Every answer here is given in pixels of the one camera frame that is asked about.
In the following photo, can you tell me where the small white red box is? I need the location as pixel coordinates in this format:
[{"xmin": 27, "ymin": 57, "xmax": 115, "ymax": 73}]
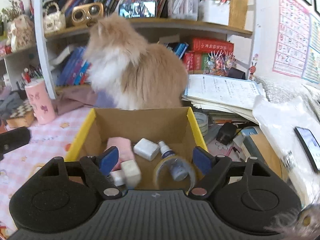
[{"xmin": 110, "ymin": 170, "xmax": 125, "ymax": 187}]

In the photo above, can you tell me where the pink glove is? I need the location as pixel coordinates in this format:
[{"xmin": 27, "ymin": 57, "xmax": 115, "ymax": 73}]
[{"xmin": 106, "ymin": 137, "xmax": 135, "ymax": 170}]

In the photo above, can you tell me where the white soap block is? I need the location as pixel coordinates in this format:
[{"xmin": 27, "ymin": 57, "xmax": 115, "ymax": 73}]
[{"xmin": 121, "ymin": 160, "xmax": 142, "ymax": 189}]

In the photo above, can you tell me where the yellow tape roll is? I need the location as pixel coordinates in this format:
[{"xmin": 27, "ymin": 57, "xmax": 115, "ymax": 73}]
[{"xmin": 153, "ymin": 155, "xmax": 197, "ymax": 194}]

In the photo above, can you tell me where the white power adapter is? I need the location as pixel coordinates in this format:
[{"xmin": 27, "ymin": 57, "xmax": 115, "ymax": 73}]
[{"xmin": 133, "ymin": 138, "xmax": 160, "ymax": 161}]

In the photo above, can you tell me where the wooden chess board box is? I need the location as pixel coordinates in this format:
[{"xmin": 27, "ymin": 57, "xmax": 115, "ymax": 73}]
[{"xmin": 6, "ymin": 99, "xmax": 35, "ymax": 129}]

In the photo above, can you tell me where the pink checkered tablecloth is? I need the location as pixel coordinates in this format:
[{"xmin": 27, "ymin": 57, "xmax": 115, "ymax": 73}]
[{"xmin": 1, "ymin": 107, "xmax": 90, "ymax": 232}]

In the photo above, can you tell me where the pink cylinder container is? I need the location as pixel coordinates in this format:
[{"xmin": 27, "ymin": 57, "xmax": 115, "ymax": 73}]
[{"xmin": 25, "ymin": 79, "xmax": 56, "ymax": 125}]

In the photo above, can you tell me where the small white spray bottle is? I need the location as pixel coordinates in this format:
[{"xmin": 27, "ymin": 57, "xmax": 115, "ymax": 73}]
[{"xmin": 158, "ymin": 141, "xmax": 175, "ymax": 159}]

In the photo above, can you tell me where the yellow cardboard box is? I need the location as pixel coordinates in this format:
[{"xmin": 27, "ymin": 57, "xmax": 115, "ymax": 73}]
[{"xmin": 64, "ymin": 106, "xmax": 209, "ymax": 190}]

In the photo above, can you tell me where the stack of books and papers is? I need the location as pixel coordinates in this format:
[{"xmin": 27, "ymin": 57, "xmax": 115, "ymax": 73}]
[{"xmin": 182, "ymin": 74, "xmax": 320, "ymax": 193}]

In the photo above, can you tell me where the mauve folded cloth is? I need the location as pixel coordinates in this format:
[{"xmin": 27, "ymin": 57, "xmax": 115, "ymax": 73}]
[{"xmin": 51, "ymin": 84, "xmax": 116, "ymax": 117}]

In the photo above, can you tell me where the row of colourful books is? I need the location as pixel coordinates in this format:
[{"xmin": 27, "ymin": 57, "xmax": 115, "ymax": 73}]
[{"xmin": 56, "ymin": 46, "xmax": 91, "ymax": 86}]

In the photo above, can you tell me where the black smartphone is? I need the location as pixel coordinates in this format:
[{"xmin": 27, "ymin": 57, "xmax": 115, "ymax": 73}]
[{"xmin": 294, "ymin": 127, "xmax": 320, "ymax": 173}]

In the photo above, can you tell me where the fluffy orange white cat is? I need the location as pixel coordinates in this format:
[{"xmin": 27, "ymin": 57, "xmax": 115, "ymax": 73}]
[{"xmin": 84, "ymin": 14, "xmax": 188, "ymax": 110}]

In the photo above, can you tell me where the red book set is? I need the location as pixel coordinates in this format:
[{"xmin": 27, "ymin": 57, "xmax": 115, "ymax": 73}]
[{"xmin": 183, "ymin": 37, "xmax": 236, "ymax": 76}]

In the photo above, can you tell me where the gold retro radio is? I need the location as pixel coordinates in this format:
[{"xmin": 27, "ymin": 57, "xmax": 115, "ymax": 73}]
[{"xmin": 71, "ymin": 2, "xmax": 104, "ymax": 27}]

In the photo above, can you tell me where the white shelf unit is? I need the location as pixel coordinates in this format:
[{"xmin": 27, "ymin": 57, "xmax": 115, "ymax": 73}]
[{"xmin": 0, "ymin": 0, "xmax": 256, "ymax": 100}]

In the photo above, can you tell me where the alphabet wall poster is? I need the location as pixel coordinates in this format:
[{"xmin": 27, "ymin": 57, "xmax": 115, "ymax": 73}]
[{"xmin": 272, "ymin": 0, "xmax": 310, "ymax": 78}]

